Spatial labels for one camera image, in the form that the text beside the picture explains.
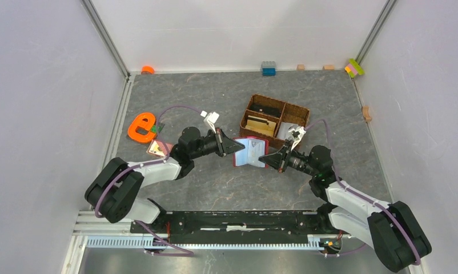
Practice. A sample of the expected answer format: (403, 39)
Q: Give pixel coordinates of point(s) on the grey cards in basket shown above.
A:
(284, 128)

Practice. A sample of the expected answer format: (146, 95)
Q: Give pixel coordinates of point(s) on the curved wooden piece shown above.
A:
(366, 114)

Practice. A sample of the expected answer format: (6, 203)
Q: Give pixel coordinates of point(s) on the blue grey toy bricks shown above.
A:
(268, 68)

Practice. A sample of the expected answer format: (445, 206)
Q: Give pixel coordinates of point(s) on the orange plastic letter shape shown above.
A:
(142, 128)

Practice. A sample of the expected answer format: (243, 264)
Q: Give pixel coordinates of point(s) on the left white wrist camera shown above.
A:
(209, 119)

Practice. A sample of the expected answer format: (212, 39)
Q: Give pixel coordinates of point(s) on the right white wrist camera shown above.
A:
(295, 135)

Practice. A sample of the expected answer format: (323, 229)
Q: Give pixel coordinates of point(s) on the green toy brick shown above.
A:
(157, 128)

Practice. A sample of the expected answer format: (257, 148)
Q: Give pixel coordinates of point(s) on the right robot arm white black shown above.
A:
(390, 229)

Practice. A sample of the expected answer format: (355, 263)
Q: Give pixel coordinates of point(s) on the beige cards in basket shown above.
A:
(260, 125)

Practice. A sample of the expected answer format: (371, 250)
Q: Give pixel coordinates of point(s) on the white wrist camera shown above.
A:
(295, 135)
(209, 119)

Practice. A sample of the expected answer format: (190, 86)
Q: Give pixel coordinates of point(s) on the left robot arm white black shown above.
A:
(114, 192)

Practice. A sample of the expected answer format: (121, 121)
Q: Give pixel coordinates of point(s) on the slotted cable duct rail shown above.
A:
(149, 242)

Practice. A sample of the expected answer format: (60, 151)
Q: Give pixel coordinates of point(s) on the silver VIP card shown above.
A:
(257, 148)

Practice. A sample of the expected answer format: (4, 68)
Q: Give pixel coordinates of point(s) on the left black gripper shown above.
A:
(225, 145)

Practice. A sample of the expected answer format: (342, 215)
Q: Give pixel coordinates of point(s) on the green pink toy bricks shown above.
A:
(353, 69)

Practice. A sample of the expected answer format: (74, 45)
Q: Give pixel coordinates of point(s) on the red card holder wallet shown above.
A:
(240, 158)

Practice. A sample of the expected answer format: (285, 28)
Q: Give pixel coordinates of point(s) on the black card in basket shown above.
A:
(267, 110)

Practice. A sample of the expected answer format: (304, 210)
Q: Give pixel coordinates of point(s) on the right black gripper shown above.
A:
(274, 160)

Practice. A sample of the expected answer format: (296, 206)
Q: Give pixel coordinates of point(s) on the pink picture card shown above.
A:
(159, 148)

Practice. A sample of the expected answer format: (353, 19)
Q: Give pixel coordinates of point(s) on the small wooden block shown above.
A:
(300, 67)

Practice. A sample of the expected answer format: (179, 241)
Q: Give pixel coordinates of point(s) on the woven brown basket organizer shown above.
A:
(291, 113)

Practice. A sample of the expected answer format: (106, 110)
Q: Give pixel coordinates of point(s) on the orange round cap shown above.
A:
(147, 70)

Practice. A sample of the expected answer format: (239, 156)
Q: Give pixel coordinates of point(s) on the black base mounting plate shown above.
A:
(242, 227)

